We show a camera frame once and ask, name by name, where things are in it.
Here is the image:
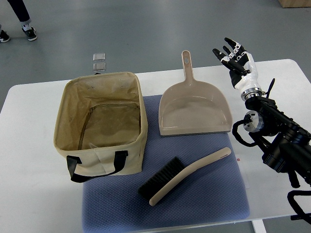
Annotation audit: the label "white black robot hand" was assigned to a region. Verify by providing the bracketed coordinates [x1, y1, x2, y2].
[212, 37, 263, 100]

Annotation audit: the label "pink hand broom black bristles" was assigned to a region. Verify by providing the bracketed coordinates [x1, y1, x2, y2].
[138, 147, 231, 206]

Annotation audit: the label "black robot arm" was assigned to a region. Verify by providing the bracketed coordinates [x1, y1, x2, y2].
[232, 87, 311, 188]

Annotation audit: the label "pink plastic dustpan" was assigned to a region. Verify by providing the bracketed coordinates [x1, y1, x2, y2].
[158, 50, 233, 136]

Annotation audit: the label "wooden box corner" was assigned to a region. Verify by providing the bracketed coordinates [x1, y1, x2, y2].
[278, 0, 311, 8]

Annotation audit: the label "upper clear floor tile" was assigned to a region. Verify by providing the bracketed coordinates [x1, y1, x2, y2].
[93, 53, 105, 61]

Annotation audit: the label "white table leg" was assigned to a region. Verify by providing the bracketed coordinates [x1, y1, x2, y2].
[252, 219, 267, 233]

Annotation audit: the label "blue textured cushion mat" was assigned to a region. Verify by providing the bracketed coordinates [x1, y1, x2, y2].
[82, 95, 250, 233]

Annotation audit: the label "person's right sneaker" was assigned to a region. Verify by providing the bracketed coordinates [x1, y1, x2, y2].
[22, 26, 37, 41]

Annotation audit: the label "person's dark trouser leg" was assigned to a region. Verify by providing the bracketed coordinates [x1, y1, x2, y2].
[8, 0, 31, 25]

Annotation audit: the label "beige fabric bag black handles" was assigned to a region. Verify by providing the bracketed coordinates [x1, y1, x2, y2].
[53, 72, 148, 183]

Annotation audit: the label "black cable loop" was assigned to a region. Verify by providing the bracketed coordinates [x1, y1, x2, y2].
[287, 190, 311, 221]

